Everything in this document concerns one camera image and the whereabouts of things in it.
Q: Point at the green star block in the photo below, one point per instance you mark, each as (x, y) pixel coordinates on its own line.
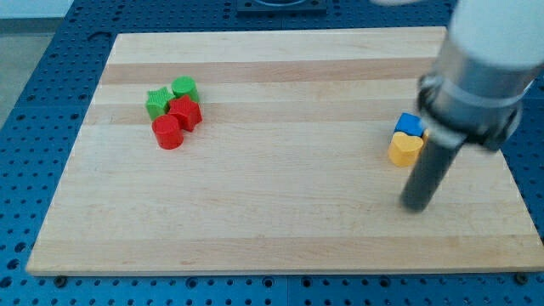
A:
(157, 103)

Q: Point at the red cylinder block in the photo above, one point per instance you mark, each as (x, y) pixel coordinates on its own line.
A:
(167, 132)

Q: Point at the yellow heart block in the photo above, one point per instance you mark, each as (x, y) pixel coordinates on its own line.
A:
(404, 149)

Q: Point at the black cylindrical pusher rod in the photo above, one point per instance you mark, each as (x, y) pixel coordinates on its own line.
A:
(429, 171)

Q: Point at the blue cube block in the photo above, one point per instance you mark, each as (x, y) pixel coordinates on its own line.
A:
(409, 124)

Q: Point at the wooden board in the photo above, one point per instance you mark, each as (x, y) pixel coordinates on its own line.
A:
(287, 173)

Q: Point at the red star block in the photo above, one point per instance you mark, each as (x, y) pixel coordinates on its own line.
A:
(186, 111)

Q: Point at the green cylinder block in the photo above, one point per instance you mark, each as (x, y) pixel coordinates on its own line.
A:
(185, 85)

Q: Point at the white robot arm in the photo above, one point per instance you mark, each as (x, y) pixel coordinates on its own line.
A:
(491, 54)

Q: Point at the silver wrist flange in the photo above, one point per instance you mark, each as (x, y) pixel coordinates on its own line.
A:
(467, 99)

